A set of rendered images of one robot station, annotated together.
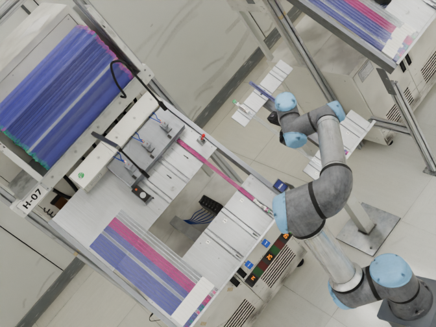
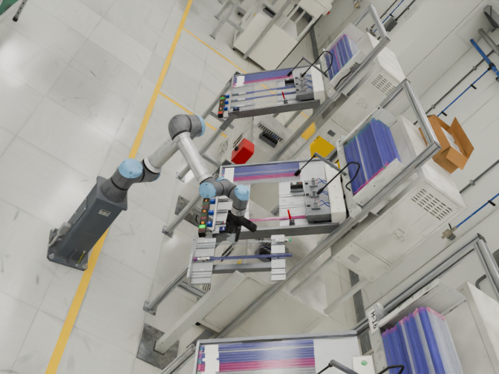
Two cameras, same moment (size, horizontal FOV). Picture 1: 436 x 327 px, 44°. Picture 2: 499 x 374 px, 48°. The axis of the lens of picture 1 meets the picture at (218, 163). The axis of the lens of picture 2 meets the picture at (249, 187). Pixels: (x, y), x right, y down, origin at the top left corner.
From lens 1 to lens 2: 3.04 m
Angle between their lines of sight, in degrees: 69
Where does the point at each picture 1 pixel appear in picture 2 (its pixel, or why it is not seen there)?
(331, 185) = (178, 118)
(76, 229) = (312, 164)
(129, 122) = (336, 194)
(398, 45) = (207, 357)
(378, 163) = not seen: outside the picture
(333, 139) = (194, 154)
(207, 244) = not seen: hidden behind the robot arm
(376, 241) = (147, 335)
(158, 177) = (297, 199)
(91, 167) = (331, 171)
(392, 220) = (142, 354)
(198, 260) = not seen: hidden behind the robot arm
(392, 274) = (128, 161)
